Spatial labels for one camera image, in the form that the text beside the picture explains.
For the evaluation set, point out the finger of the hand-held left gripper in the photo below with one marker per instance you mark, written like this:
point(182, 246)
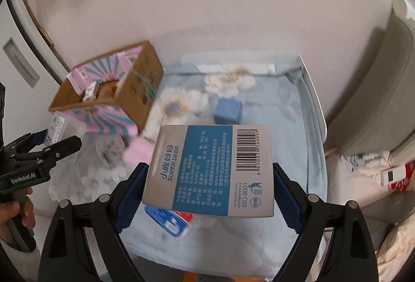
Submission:
point(61, 147)
point(37, 136)

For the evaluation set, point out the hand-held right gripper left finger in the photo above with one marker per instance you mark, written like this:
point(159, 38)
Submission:
point(132, 196)

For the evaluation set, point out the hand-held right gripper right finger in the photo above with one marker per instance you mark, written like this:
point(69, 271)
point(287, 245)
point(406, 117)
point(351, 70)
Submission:
point(285, 199)

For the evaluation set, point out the grey and blue cardboard box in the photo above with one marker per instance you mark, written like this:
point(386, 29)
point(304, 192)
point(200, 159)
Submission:
point(207, 168)

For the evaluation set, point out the person's left forearm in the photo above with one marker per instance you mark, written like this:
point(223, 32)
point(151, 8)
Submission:
point(13, 254)

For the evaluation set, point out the person's left hand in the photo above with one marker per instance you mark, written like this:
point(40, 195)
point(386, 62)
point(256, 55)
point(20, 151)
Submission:
point(9, 212)

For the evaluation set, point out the clear plastic labelled bag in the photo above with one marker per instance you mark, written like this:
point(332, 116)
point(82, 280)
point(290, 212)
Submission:
point(66, 128)

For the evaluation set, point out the pink fluffy cloth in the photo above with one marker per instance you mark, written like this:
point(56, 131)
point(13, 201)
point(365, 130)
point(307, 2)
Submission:
point(139, 150)

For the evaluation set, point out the blue and red toothpaste tube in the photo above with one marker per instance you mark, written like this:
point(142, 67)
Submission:
point(170, 222)

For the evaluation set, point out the small white packet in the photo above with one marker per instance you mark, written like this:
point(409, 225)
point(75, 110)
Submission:
point(90, 91)

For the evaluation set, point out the clear plastic storage bin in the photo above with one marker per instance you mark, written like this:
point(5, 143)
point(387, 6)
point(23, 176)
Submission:
point(275, 126)

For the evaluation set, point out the white cabinet door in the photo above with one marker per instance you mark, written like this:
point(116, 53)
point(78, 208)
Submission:
point(19, 52)

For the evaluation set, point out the pink striped cardboard box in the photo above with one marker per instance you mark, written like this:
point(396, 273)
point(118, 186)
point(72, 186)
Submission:
point(136, 94)

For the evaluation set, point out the cream patterned bedding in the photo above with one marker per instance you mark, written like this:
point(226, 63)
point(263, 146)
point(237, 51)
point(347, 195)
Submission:
point(382, 227)

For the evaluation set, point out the small blue box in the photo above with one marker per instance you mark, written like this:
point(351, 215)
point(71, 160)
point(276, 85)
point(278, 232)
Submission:
point(227, 112)

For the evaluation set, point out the red and white packet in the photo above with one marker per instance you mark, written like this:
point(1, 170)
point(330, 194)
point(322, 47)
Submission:
point(400, 176)

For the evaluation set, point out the grey upholstered chair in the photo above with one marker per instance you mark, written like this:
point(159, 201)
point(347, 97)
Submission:
point(373, 100)

